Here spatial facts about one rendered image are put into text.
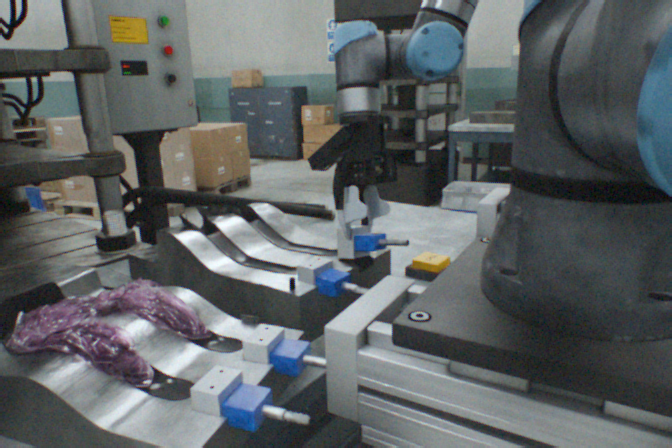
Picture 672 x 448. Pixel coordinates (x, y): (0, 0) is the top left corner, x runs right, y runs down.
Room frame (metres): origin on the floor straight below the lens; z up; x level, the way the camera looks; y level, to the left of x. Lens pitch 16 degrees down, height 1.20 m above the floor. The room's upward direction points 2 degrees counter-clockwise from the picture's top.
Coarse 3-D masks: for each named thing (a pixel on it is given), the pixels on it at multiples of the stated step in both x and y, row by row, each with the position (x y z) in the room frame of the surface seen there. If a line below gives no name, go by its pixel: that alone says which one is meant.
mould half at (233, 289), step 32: (224, 224) 0.96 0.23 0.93; (288, 224) 1.03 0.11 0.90; (128, 256) 1.00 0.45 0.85; (160, 256) 0.92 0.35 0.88; (192, 256) 0.85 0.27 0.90; (224, 256) 0.87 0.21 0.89; (256, 256) 0.89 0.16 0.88; (288, 256) 0.88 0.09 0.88; (320, 256) 0.86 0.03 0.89; (384, 256) 0.87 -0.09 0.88; (192, 288) 0.86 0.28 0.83; (224, 288) 0.80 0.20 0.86; (256, 288) 0.75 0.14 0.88; (288, 288) 0.72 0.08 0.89; (288, 320) 0.70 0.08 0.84; (320, 320) 0.72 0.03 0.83
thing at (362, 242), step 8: (352, 232) 0.82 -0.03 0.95; (360, 232) 0.84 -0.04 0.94; (368, 232) 0.86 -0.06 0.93; (344, 240) 0.83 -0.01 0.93; (352, 240) 0.82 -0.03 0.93; (360, 240) 0.81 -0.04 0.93; (368, 240) 0.80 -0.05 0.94; (376, 240) 0.81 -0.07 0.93; (384, 240) 0.80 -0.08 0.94; (392, 240) 0.79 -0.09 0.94; (400, 240) 0.79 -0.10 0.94; (408, 240) 0.78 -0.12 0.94; (344, 248) 0.83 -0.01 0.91; (352, 248) 0.82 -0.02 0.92; (360, 248) 0.81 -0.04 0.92; (368, 248) 0.80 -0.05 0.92; (376, 248) 0.80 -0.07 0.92; (384, 248) 0.82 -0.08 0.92; (344, 256) 0.83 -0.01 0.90; (352, 256) 0.82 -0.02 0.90; (360, 256) 0.83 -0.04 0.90
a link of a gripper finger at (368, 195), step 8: (360, 192) 0.87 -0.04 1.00; (368, 192) 0.88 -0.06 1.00; (376, 192) 0.87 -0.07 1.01; (360, 200) 0.87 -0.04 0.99; (368, 200) 0.88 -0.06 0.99; (376, 200) 0.87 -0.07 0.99; (368, 208) 0.87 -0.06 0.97; (376, 208) 0.87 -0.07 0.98; (384, 208) 0.86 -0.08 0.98; (368, 216) 0.87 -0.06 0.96; (376, 216) 0.87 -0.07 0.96; (368, 224) 0.87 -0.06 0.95
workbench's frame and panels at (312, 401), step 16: (320, 384) 0.62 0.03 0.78; (304, 400) 0.59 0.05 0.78; (320, 400) 0.69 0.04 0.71; (320, 416) 0.68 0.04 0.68; (336, 416) 0.74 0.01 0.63; (256, 432) 0.52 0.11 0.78; (272, 432) 0.54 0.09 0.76; (288, 432) 0.63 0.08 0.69; (304, 432) 0.69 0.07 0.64; (320, 432) 0.70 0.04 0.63; (336, 432) 0.74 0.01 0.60; (352, 432) 0.78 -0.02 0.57
